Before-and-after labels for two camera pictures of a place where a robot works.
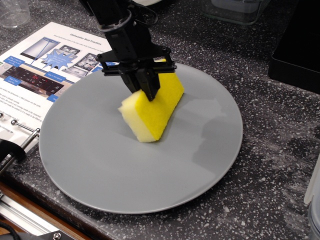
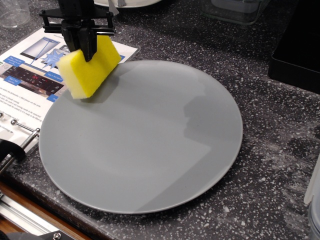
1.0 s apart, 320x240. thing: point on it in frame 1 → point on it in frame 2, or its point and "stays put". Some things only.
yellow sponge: [148, 119] → [81, 76]
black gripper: [124, 24] → [75, 14]
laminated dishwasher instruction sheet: [35, 72] stays put
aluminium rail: [23, 219] stays put
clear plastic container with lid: [313, 190] stays put
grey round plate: [89, 151] stays put
